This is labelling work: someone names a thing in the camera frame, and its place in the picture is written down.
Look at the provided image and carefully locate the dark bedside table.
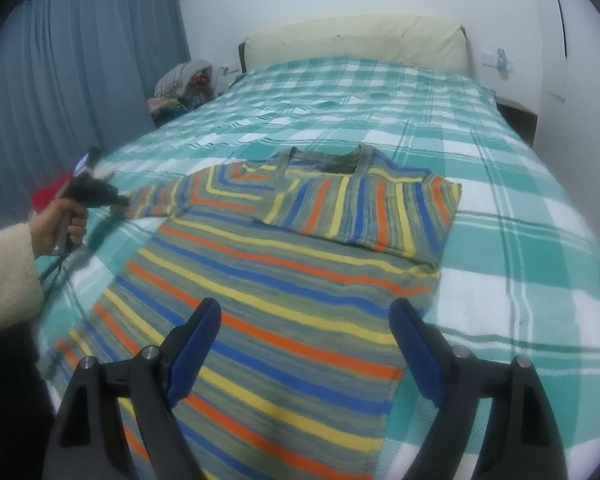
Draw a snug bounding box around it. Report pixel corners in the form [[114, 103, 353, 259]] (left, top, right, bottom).
[[496, 102, 538, 148]]

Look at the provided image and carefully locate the red cloth item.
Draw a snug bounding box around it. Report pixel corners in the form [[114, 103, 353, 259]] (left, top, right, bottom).
[[30, 174, 72, 214]]

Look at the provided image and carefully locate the teal white plaid bedspread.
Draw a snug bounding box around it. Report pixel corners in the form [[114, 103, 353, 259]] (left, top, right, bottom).
[[38, 58, 600, 479]]

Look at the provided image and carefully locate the person's left hand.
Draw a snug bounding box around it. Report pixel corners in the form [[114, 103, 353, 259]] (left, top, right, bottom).
[[29, 198, 87, 258]]

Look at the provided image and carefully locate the pile of clothes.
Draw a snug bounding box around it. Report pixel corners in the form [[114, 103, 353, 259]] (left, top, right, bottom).
[[147, 60, 213, 126]]

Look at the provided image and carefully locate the wall socket with blue plug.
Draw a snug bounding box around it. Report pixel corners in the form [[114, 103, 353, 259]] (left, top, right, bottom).
[[482, 48, 514, 73]]

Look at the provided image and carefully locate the blue grey curtain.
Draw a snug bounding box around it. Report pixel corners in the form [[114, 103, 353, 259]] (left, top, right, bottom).
[[0, 0, 188, 229]]

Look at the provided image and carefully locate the multicolour striped knit sweater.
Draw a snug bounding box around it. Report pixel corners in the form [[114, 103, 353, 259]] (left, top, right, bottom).
[[43, 144, 462, 479]]

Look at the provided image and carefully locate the white wardrobe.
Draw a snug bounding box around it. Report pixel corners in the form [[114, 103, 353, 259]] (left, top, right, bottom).
[[534, 0, 600, 239]]

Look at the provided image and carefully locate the cream fleece sleeve forearm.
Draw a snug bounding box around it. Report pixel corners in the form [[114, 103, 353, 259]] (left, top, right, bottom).
[[0, 223, 44, 330]]

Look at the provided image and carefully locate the cream padded headboard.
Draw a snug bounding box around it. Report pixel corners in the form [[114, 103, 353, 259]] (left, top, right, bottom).
[[238, 15, 469, 76]]

